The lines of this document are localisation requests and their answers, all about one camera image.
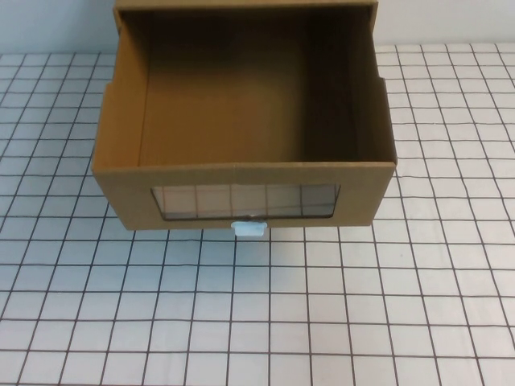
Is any white grid tablecloth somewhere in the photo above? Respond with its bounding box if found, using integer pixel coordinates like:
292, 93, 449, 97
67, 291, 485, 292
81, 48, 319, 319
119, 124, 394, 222
0, 42, 515, 386

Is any white plastic drawer handle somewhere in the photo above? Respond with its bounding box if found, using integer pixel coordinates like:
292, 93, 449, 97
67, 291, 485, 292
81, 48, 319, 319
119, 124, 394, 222
229, 220, 266, 239

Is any cardboard drawer with wide window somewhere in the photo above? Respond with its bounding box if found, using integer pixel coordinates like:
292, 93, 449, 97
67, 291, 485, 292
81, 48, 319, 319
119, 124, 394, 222
93, 8, 398, 232

